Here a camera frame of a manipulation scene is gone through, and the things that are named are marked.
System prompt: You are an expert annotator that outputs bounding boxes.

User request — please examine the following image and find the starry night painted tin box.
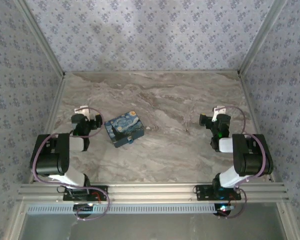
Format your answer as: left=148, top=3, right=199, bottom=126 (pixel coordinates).
left=104, top=109, right=145, bottom=149

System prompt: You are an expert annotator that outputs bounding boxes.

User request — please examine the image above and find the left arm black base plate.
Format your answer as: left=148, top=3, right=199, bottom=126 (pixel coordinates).
left=62, top=185, right=109, bottom=202

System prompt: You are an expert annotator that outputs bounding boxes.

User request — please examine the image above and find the grey metal panel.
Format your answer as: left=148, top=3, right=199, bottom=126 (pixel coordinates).
left=19, top=202, right=288, bottom=240

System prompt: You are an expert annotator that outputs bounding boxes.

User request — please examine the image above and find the aluminium lower frame post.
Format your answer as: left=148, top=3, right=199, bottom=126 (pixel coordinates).
left=276, top=201, right=300, bottom=240
left=3, top=199, right=28, bottom=240

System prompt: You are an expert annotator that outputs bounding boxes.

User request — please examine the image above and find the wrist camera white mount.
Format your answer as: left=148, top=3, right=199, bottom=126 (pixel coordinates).
left=212, top=105, right=227, bottom=121
left=74, top=105, right=90, bottom=117

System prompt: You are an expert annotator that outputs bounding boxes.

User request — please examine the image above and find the black controller board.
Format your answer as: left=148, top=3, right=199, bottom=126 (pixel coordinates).
left=73, top=203, right=95, bottom=213

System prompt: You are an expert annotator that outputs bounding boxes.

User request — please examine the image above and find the aluminium frame post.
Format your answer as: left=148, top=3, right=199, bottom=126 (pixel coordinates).
left=276, top=201, right=300, bottom=240
left=238, top=0, right=289, bottom=76
left=3, top=199, right=28, bottom=240
left=16, top=0, right=66, bottom=77

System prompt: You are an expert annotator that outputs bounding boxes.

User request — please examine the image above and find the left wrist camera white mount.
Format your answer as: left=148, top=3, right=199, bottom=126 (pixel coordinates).
left=74, top=105, right=90, bottom=117

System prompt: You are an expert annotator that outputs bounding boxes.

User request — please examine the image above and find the controller board with lit leds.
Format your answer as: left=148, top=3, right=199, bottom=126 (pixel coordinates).
left=214, top=203, right=235, bottom=216

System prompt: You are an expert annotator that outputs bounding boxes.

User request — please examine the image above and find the aluminium mounting rail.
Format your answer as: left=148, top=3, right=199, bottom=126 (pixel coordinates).
left=16, top=182, right=290, bottom=203

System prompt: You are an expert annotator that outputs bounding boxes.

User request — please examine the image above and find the aluminium table side rail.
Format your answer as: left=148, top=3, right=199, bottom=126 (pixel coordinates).
left=238, top=72, right=276, bottom=183
left=28, top=74, right=66, bottom=185

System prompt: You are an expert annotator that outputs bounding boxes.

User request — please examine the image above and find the grey slotted cable duct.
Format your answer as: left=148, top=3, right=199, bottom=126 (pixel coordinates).
left=26, top=203, right=216, bottom=215

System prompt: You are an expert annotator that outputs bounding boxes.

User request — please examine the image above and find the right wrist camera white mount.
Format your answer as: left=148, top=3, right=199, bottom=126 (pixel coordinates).
left=212, top=105, right=227, bottom=121

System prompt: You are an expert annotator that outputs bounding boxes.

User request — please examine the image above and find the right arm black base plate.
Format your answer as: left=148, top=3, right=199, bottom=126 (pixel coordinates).
left=195, top=184, right=242, bottom=202

